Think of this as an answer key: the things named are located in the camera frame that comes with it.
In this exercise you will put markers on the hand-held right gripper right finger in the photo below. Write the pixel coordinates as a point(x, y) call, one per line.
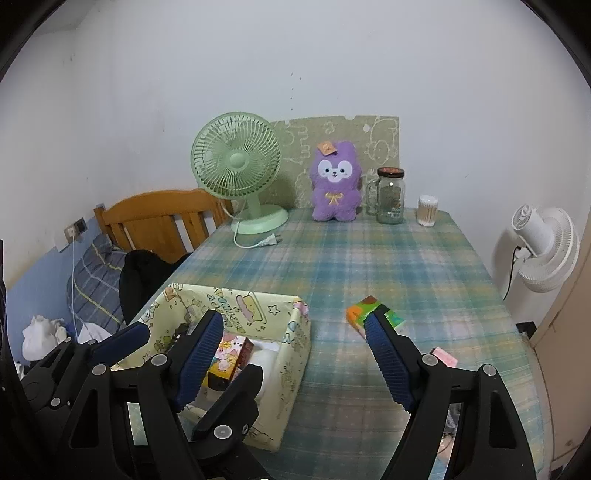
point(388, 364)

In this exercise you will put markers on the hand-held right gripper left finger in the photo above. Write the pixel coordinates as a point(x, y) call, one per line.
point(198, 360)

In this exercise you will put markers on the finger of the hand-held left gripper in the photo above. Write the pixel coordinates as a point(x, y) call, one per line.
point(124, 339)
point(235, 401)

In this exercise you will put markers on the cartoon printed packet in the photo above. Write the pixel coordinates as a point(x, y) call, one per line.
point(235, 353)

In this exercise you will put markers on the pink packet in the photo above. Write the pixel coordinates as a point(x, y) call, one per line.
point(443, 356)

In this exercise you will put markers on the orange green tissue pack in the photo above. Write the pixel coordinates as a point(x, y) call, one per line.
point(358, 314)

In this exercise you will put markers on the yellow cartoon print storage box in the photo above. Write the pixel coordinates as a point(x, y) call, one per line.
point(258, 307)

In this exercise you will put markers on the white garment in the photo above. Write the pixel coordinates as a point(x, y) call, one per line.
point(94, 334)

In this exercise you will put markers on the white pack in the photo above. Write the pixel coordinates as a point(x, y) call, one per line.
point(268, 369)

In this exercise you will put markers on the black garment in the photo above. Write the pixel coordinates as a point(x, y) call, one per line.
point(143, 277)

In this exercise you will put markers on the grey plaid pillow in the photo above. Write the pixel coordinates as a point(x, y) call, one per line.
point(92, 277)

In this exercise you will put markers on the white crumpled cloth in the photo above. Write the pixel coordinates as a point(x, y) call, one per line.
point(41, 337)

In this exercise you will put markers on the cotton swab container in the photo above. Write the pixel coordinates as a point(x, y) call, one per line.
point(427, 212)

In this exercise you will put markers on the glass jar mug dark lid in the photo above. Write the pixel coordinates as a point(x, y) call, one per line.
point(390, 198)

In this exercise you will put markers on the purple plush toy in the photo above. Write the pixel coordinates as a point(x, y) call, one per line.
point(334, 203)

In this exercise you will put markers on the beige door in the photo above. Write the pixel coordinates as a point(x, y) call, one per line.
point(572, 369)

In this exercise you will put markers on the green desk fan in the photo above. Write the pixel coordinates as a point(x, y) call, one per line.
point(235, 161)

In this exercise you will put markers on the white standing fan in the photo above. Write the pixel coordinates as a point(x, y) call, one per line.
point(554, 249)

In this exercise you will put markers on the green printed board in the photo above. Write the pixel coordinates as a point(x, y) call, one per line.
point(378, 134)

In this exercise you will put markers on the wall outlet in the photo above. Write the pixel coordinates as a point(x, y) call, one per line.
point(81, 226)

